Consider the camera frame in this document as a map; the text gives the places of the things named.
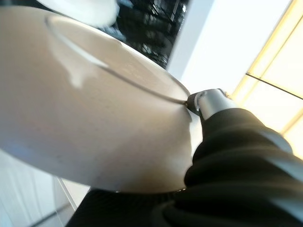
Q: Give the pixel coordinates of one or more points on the cream ceramic plate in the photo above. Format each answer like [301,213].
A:
[82,9]
[94,118]

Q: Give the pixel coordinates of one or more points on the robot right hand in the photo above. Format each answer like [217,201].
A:
[236,177]

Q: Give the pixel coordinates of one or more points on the yellow backlit window black frame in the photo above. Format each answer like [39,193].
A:
[284,59]

